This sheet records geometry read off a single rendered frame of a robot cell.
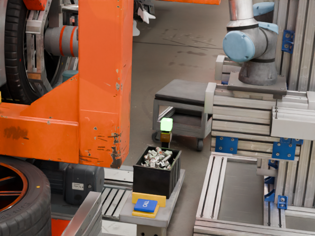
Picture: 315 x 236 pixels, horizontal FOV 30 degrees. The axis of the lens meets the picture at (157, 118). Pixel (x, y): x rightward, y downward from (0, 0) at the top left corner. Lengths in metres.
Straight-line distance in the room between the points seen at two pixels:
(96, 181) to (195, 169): 1.10
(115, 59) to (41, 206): 0.56
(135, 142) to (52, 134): 1.66
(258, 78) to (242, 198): 0.68
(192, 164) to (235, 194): 0.82
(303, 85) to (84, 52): 0.93
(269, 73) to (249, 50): 0.22
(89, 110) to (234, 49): 0.56
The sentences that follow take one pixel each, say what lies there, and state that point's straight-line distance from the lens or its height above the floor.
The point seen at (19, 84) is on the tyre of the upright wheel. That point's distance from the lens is 2.55.
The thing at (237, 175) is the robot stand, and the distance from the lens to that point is 2.95.
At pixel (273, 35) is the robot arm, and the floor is 1.01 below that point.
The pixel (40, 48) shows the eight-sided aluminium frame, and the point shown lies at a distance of 2.49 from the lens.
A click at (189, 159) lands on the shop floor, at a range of 3.60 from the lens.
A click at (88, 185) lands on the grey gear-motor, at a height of 0.34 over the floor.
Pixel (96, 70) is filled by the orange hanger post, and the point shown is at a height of 0.89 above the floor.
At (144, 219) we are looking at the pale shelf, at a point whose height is 0.44.
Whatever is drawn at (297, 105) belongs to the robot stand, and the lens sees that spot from 2.31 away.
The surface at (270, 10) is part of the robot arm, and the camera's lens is 2.74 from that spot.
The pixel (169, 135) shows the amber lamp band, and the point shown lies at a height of 0.60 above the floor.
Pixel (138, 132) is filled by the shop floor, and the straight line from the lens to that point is 3.99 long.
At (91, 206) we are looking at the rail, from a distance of 2.21.
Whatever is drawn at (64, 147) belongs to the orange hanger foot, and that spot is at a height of 0.58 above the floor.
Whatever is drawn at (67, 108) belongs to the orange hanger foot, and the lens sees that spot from 2.19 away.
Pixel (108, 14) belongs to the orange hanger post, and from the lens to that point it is 2.03.
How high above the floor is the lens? 1.44
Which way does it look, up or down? 20 degrees down
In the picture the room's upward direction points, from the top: 3 degrees clockwise
